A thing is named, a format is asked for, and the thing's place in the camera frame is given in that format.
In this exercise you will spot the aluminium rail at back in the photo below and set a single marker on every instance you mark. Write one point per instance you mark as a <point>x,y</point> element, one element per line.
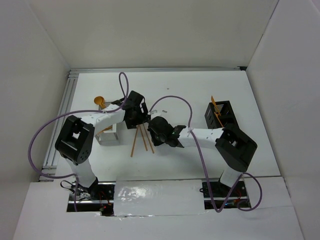
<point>156,69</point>

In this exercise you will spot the white tape sheet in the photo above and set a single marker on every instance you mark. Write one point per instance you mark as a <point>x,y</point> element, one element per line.
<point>158,198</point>

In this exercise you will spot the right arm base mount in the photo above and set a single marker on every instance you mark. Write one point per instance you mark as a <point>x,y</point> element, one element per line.
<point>238,196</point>

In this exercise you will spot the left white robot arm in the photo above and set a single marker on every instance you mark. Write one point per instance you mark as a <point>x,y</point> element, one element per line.
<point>75,139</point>

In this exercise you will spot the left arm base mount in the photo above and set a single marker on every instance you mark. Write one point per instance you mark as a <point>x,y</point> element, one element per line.
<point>101,199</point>

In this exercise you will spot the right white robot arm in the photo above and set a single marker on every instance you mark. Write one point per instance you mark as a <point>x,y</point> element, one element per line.
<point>235,147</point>

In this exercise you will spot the white utensil container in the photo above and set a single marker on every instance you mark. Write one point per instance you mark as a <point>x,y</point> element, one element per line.
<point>109,137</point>

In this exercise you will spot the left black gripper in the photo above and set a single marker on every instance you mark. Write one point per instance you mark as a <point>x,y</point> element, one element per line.
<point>142,118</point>

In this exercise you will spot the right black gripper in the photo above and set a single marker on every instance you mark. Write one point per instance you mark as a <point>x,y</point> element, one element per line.
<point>156,142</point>

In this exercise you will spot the orange chopstick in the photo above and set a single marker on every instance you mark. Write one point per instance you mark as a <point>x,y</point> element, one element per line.
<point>143,138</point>
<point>134,141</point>
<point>148,139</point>

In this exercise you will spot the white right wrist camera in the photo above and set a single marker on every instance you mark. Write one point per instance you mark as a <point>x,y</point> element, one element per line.
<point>153,113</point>

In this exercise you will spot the black utensil container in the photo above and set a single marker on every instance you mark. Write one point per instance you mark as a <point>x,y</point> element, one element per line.
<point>227,116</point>

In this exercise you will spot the orange spoon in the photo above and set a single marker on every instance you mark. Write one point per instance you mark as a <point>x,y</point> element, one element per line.
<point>99,100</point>

